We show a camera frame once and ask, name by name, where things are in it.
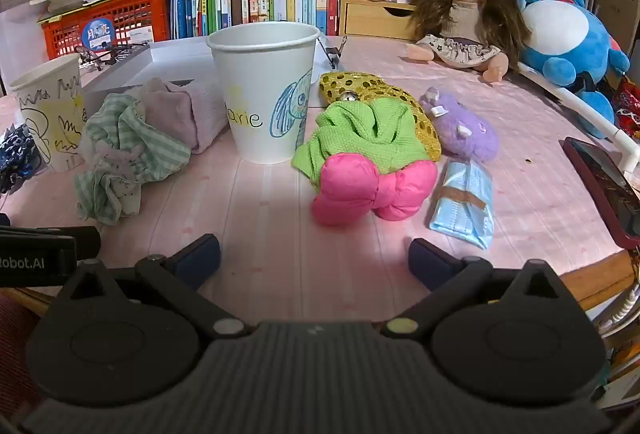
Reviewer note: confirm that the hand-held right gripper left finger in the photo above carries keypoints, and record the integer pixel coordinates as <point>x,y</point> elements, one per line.
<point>197,260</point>

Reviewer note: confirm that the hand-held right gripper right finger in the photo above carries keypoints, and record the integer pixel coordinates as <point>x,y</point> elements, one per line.
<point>431,261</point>

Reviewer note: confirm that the blue face mask pack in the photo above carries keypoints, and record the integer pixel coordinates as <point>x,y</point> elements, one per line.
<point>462,201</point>

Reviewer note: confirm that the dark blue patterned cloth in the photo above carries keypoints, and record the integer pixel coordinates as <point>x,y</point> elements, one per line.
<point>17,159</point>

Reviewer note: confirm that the pink padded bow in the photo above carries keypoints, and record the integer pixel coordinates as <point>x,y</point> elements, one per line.
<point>370,189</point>

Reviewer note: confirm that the green striped cloth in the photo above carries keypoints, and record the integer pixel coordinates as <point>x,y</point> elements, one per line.
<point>130,149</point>

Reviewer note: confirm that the purple plush toy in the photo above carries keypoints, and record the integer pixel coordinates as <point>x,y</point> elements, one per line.
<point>462,127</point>

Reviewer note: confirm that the bright green cloth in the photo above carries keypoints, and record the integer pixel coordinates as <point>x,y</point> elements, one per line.
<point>360,134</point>

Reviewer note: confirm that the lilac cloth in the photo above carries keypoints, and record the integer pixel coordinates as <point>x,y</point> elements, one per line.
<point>190,114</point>

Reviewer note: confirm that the gold sequin bow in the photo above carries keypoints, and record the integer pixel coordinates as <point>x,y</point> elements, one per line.
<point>360,87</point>

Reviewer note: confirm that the grey shallow box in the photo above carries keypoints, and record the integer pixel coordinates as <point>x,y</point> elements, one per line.
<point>170,64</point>

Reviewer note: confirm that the white paper cup yellow scribbles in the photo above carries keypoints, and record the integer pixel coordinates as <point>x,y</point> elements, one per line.
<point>47,114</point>

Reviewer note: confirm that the white paper cup elephant drawing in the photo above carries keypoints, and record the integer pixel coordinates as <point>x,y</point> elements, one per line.
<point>260,84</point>

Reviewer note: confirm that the red phone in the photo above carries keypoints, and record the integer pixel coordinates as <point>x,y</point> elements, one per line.
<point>607,189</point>

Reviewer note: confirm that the miniature black bicycle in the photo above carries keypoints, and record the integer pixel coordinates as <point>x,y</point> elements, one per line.
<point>107,54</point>

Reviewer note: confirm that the white plastic tube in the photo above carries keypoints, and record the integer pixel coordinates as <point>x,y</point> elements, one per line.
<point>595,114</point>

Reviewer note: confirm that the black binder clip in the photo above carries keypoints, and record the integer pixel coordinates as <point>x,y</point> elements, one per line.
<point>332,54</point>

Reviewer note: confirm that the red plastic crate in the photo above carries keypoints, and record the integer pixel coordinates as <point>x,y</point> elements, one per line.
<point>130,19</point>

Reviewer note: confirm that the wooden drawer box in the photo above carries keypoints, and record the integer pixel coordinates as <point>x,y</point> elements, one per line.
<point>372,19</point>

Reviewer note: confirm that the red patterned cloth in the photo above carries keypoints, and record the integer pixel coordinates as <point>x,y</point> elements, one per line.
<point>627,107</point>

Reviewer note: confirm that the brown-haired doll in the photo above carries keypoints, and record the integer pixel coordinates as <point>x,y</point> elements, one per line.
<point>470,9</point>

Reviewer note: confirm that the blue and white plush toy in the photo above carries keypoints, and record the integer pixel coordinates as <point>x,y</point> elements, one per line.
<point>562,39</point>

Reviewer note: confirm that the cardboard box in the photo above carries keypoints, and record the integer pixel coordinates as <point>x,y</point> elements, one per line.
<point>620,9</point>

